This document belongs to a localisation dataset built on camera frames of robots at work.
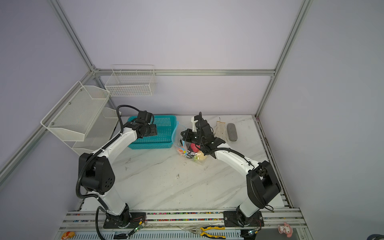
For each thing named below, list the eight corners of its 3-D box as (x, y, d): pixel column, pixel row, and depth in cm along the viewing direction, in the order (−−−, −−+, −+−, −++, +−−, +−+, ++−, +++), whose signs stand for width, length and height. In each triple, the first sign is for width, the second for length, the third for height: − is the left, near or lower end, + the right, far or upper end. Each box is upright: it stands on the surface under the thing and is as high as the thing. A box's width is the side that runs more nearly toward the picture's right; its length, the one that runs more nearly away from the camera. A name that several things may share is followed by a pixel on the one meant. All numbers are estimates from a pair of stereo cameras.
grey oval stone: (229, 141, 107) (229, 138, 105) (226, 125, 117) (227, 123, 115) (237, 141, 107) (238, 138, 105) (234, 125, 117) (234, 123, 115)
